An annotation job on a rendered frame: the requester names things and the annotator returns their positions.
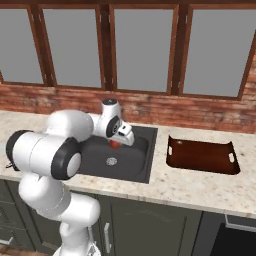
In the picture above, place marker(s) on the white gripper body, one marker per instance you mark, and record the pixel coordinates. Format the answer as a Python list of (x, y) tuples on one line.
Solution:
[(126, 138)]

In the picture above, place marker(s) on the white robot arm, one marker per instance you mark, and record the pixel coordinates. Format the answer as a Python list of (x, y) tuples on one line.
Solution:
[(50, 153)]

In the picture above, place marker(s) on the dark grey sink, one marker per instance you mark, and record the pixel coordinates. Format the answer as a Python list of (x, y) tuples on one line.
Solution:
[(133, 160)]

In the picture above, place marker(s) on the brown wooden tray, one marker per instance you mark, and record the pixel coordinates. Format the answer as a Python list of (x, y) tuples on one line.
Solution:
[(200, 156)]

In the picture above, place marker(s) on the red tomato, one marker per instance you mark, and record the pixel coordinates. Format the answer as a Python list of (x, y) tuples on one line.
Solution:
[(114, 144)]

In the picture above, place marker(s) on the wooden framed window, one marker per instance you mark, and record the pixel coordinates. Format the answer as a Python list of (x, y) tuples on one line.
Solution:
[(20, 46), (216, 53), (143, 50), (73, 46)]

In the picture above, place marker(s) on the dark green cupboard door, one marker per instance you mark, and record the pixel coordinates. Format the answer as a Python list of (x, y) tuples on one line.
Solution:
[(150, 230), (13, 213)]

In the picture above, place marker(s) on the black dishwasher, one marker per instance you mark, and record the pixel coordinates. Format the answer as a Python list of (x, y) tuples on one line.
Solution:
[(230, 240)]

